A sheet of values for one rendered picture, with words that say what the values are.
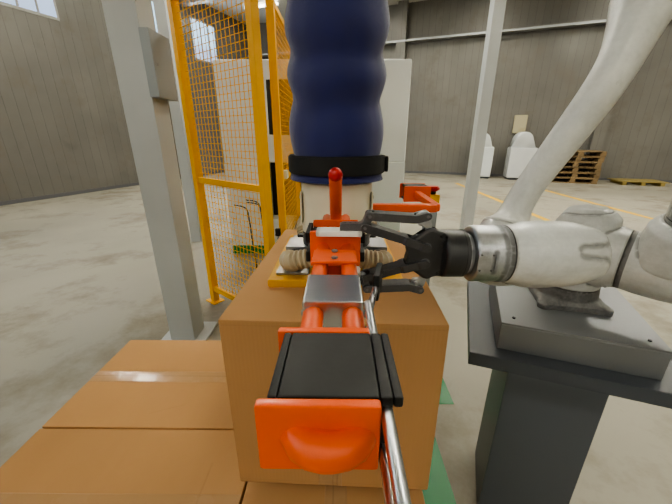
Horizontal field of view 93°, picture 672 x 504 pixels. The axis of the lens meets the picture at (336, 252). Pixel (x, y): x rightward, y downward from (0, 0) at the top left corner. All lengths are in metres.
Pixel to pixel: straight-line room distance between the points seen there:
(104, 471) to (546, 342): 1.12
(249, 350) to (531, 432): 0.95
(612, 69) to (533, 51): 11.97
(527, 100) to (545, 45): 1.47
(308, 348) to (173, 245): 1.91
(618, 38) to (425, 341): 0.58
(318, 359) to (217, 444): 0.79
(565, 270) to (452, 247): 0.16
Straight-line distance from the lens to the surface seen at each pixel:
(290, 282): 0.68
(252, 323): 0.59
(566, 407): 1.23
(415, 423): 0.71
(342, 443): 0.21
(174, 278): 2.21
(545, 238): 0.55
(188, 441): 1.03
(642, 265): 1.03
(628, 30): 0.77
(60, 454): 1.16
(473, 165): 4.25
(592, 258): 0.59
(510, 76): 12.54
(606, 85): 0.73
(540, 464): 1.39
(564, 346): 1.01
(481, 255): 0.51
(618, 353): 1.04
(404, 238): 0.50
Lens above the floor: 1.29
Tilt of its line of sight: 20 degrees down
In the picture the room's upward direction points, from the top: straight up
